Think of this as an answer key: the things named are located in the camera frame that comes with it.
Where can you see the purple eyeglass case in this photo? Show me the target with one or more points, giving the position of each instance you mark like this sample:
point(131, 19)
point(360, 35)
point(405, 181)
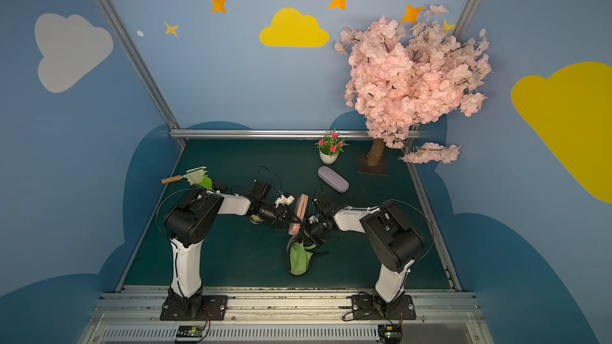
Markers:
point(333, 179)

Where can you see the grey green microfibre cloth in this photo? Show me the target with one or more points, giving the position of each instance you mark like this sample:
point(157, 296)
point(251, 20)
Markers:
point(300, 256)

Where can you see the pink eyeglass case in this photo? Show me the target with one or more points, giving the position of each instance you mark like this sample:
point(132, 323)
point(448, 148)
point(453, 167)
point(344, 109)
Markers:
point(300, 211)

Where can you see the green black work glove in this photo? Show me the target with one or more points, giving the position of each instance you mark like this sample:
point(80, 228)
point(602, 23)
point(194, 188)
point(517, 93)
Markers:
point(206, 182)

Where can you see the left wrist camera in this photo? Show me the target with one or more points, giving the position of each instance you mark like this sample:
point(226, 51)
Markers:
point(284, 200)

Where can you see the aluminium front rail frame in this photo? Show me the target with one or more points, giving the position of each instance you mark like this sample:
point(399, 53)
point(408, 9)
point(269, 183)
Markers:
point(285, 315)

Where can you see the small potted pink flowers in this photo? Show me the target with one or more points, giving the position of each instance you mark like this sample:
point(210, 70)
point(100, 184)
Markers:
point(330, 146)

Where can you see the pink cherry blossom tree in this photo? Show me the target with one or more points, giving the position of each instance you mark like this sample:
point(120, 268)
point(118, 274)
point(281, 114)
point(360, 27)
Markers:
point(401, 79)

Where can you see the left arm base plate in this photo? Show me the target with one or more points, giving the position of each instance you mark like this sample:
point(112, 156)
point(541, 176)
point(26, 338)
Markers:
point(196, 308)

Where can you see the wooden handled garden trowel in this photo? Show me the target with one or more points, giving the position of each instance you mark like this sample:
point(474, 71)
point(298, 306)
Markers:
point(177, 178)

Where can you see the right green circuit board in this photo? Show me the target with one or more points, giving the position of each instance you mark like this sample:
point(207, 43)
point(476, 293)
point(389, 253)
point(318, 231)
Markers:
point(389, 334)

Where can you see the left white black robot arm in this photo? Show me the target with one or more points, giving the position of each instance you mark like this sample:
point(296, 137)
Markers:
point(190, 220)

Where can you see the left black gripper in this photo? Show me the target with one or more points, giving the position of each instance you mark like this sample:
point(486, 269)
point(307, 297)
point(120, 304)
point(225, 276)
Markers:
point(280, 215)

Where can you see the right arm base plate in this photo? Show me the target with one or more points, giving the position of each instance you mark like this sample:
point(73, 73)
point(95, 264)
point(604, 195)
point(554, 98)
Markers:
point(367, 306)

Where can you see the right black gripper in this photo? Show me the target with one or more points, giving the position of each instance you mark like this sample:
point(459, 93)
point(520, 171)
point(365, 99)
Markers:
point(311, 228)

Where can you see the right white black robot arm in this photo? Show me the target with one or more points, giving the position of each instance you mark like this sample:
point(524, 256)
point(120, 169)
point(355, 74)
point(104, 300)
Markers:
point(395, 241)

